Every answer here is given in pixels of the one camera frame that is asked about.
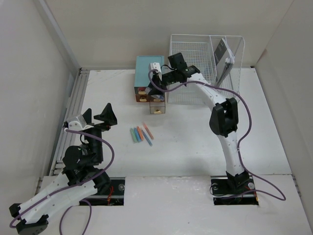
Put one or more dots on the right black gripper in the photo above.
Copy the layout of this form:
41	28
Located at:
154	90

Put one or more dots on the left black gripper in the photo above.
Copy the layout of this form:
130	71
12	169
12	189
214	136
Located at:
107	116

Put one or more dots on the orange chalk stick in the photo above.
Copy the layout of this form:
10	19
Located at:
140	133

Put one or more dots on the green chalk stick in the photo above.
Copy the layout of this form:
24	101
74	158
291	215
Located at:
133	135

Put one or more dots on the light orange marker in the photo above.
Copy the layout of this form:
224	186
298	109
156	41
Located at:
148	131

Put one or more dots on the blue chalk stick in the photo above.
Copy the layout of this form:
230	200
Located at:
137	134

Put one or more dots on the grey setup guide booklet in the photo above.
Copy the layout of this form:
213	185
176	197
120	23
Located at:
224	61

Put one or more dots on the clear glue pen blue cap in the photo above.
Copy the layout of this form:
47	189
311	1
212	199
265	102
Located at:
157	98

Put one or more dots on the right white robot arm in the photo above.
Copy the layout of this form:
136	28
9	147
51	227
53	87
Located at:
224	112

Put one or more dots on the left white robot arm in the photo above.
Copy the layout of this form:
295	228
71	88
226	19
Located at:
79	178

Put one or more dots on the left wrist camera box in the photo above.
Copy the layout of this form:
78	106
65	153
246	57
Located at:
76	123

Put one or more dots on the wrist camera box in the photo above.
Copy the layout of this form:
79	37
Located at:
76	123
155	67

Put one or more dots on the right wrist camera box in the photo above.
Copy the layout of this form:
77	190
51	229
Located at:
155	67

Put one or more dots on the white wire desk organizer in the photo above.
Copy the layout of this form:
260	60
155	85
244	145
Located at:
198	50

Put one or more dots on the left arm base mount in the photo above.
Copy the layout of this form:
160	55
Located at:
113	196

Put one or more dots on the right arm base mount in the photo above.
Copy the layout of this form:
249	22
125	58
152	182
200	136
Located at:
224	195

